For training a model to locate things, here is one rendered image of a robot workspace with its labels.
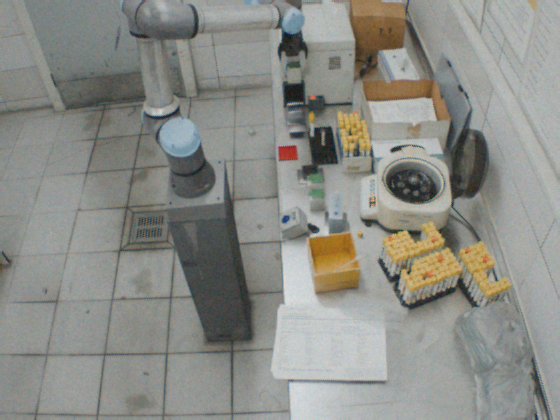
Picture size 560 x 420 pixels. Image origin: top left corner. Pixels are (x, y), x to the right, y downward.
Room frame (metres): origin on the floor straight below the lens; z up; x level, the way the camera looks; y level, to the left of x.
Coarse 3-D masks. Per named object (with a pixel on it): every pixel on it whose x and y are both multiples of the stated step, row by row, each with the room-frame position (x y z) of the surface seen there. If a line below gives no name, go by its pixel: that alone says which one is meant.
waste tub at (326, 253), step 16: (320, 240) 0.97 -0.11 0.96; (336, 240) 0.98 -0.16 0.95; (352, 240) 0.95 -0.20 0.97; (320, 256) 0.97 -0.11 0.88; (336, 256) 0.97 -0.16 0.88; (352, 256) 0.94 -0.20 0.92; (320, 272) 0.91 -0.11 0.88; (336, 272) 0.85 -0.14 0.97; (352, 272) 0.85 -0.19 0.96; (320, 288) 0.85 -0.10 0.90; (336, 288) 0.85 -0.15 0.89
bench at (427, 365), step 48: (288, 144) 1.48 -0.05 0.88; (336, 144) 1.46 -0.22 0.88; (288, 192) 1.25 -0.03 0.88; (480, 192) 1.14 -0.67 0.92; (288, 240) 1.05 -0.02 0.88; (288, 288) 0.87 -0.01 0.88; (384, 288) 0.84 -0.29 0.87; (432, 336) 0.67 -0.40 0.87; (528, 336) 0.61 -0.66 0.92; (288, 384) 0.57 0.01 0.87; (336, 384) 0.56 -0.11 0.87; (384, 384) 0.54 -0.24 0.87; (432, 384) 0.53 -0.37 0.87
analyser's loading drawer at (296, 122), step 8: (288, 96) 1.71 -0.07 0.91; (296, 96) 1.70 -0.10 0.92; (288, 104) 1.62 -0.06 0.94; (296, 104) 1.62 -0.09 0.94; (288, 112) 1.57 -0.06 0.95; (296, 112) 1.57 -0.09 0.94; (288, 120) 1.56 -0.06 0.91; (296, 120) 1.56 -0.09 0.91; (304, 120) 1.56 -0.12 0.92; (288, 128) 1.52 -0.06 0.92; (296, 128) 1.52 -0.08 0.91; (304, 128) 1.52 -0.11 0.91
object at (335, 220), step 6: (330, 198) 1.12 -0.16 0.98; (342, 198) 1.11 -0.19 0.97; (330, 204) 1.09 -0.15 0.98; (342, 204) 1.09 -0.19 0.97; (330, 210) 1.07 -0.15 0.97; (336, 210) 1.07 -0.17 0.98; (324, 216) 1.12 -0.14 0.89; (330, 216) 1.05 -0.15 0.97; (336, 216) 1.05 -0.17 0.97; (342, 216) 1.12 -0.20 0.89; (324, 222) 1.10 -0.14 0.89; (330, 222) 1.04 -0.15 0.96; (336, 222) 1.04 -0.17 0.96; (342, 222) 1.09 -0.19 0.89; (324, 228) 1.07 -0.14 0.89; (330, 228) 1.04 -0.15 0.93; (336, 228) 1.04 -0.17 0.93; (342, 228) 1.07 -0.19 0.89; (324, 234) 1.05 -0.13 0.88
